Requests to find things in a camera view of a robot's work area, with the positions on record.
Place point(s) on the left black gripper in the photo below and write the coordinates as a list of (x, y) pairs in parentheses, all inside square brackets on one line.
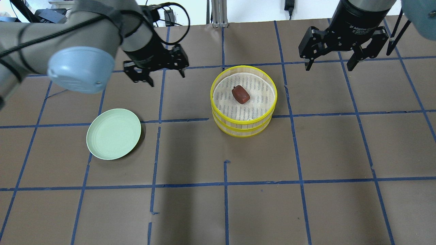
[(147, 52)]

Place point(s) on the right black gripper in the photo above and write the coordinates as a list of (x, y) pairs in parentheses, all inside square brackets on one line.
[(354, 21)]

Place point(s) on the brown steamed bun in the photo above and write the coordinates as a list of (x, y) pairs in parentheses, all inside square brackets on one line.
[(240, 94)]

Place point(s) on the yellow steamer layer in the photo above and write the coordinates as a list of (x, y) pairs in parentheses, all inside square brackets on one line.
[(241, 130), (256, 82)]

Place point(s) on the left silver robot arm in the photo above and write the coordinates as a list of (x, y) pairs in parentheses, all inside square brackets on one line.
[(79, 55)]

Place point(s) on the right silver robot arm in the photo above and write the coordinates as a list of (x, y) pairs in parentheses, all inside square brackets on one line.
[(420, 13)]

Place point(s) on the black power adapter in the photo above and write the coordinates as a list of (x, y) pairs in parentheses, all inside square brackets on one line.
[(169, 17)]

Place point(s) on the light green plate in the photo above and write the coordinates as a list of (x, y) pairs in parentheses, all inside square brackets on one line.
[(113, 134)]

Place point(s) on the aluminium frame post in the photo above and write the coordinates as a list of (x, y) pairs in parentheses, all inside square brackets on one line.
[(219, 13)]

